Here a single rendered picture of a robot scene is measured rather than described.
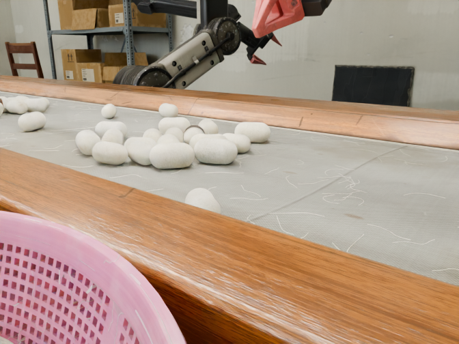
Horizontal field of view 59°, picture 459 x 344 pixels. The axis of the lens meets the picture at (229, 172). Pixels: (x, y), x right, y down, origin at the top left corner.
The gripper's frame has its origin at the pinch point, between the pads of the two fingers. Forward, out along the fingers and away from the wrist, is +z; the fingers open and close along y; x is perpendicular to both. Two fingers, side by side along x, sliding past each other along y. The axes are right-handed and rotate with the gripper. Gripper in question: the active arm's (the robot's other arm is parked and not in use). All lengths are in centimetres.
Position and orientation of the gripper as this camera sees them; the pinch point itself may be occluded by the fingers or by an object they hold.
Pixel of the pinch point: (258, 29)
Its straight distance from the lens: 51.3
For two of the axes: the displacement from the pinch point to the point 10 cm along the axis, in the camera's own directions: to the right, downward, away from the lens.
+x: 4.0, 5.8, 7.1
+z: -4.8, 7.9, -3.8
